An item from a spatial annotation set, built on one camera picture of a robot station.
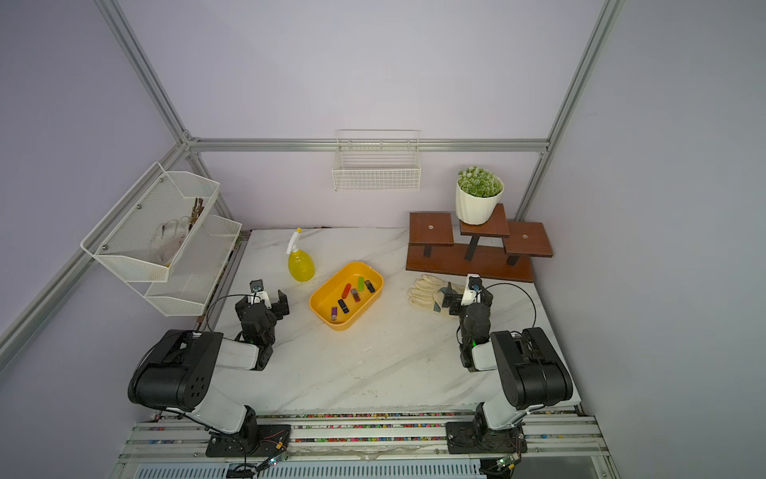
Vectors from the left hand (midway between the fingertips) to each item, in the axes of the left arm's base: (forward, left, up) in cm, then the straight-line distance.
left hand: (264, 296), depth 93 cm
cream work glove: (+6, -53, -6) cm, 54 cm away
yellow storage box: (+4, -19, -4) cm, 20 cm away
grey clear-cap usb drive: (+9, -33, -7) cm, 35 cm away
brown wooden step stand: (+23, -81, -3) cm, 84 cm away
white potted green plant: (+16, -65, +28) cm, 72 cm away
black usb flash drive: (0, -24, -6) cm, 25 cm away
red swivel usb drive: (+5, -28, -7) cm, 29 cm away
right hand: (+2, -64, +3) cm, 64 cm away
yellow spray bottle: (+17, -7, -5) cm, 19 cm away
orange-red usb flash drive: (+6, -25, -6) cm, 26 cm away
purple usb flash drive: (-3, -22, -6) cm, 23 cm away
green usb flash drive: (+10, -29, -8) cm, 32 cm away
